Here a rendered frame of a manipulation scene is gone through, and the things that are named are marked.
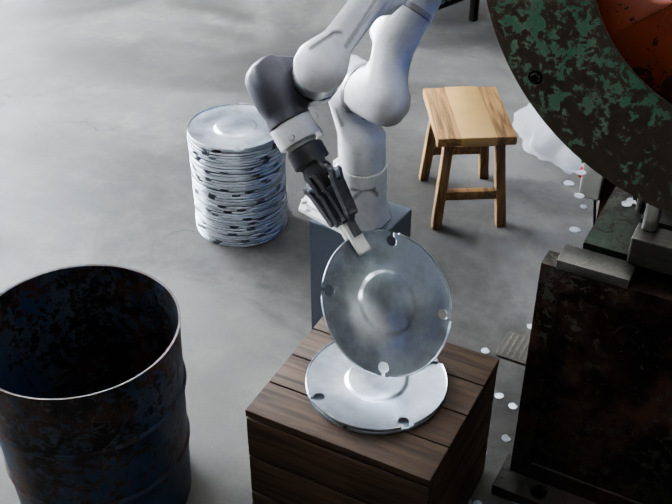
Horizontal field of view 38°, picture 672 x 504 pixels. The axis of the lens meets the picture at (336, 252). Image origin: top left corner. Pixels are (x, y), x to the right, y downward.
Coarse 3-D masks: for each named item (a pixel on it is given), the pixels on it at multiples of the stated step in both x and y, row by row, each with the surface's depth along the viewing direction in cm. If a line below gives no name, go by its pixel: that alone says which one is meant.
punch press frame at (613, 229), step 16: (624, 192) 205; (608, 208) 200; (624, 208) 200; (608, 224) 195; (624, 224) 195; (592, 240) 191; (608, 240) 191; (624, 240) 191; (624, 256) 187; (640, 272) 187; (656, 272) 186
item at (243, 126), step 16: (208, 112) 299; (224, 112) 299; (240, 112) 299; (256, 112) 299; (208, 128) 291; (224, 128) 290; (240, 128) 290; (256, 128) 291; (208, 144) 283; (224, 144) 283; (240, 144) 283; (256, 144) 283
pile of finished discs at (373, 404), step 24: (312, 360) 204; (336, 360) 205; (312, 384) 199; (336, 384) 199; (360, 384) 198; (384, 384) 198; (408, 384) 199; (432, 384) 199; (336, 408) 193; (360, 408) 193; (384, 408) 193; (408, 408) 193; (432, 408) 193; (360, 432) 189; (384, 432) 188
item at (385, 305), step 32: (352, 256) 187; (384, 256) 190; (416, 256) 194; (352, 288) 185; (384, 288) 188; (416, 288) 192; (448, 288) 195; (352, 320) 184; (384, 320) 186; (416, 320) 190; (448, 320) 194; (352, 352) 182; (384, 352) 185; (416, 352) 189
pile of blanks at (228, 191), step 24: (192, 144) 286; (192, 168) 293; (216, 168) 286; (240, 168) 284; (264, 168) 287; (216, 192) 290; (240, 192) 288; (264, 192) 292; (216, 216) 296; (240, 216) 293; (264, 216) 298; (216, 240) 301; (240, 240) 299; (264, 240) 303
